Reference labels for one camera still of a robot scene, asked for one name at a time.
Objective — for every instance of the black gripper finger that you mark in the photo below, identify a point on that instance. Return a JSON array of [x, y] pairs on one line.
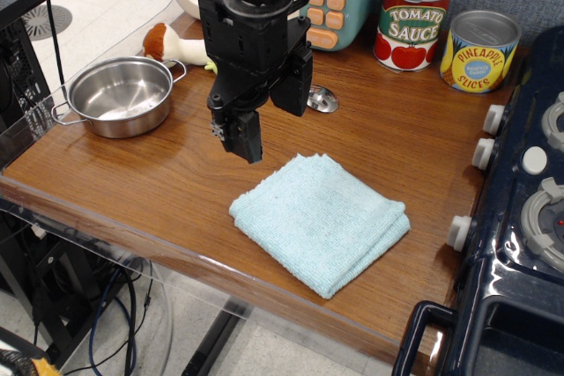
[[290, 92], [239, 132]]

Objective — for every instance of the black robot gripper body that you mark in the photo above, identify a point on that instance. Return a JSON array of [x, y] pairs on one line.
[[249, 43]]

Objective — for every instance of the light blue cloth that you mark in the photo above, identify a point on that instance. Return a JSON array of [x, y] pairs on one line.
[[321, 223]]

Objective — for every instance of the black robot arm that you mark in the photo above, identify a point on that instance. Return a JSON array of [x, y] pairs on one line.
[[262, 53]]

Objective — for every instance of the small stainless steel pan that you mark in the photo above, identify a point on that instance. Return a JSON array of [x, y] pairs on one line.
[[122, 97]]

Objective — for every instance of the metal table grommet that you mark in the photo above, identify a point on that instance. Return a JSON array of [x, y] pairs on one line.
[[322, 99]]

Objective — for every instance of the plush mushroom toy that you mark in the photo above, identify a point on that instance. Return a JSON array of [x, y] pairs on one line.
[[163, 43]]

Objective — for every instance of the tomato sauce can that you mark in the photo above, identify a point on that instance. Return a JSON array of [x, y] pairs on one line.
[[408, 32]]

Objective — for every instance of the pineapple slices can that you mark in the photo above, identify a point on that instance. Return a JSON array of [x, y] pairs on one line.
[[480, 48]]

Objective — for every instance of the white stove knob middle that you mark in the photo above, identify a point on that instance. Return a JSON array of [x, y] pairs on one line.
[[482, 153]]

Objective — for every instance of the white stove knob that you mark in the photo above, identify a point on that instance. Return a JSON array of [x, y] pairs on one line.
[[482, 153], [493, 119], [458, 232]]

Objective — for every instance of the white stove knob top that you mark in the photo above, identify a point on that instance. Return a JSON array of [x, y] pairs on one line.
[[493, 119]]

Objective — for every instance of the black table leg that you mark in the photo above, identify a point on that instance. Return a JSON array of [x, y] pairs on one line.
[[213, 343]]

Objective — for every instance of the white stove knob bottom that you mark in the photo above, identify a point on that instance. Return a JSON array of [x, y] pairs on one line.
[[458, 232]]

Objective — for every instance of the black equipment rack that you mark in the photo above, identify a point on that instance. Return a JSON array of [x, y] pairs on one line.
[[63, 287]]

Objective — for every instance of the dark blue toy stove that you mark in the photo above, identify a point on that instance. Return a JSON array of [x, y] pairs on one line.
[[508, 315]]

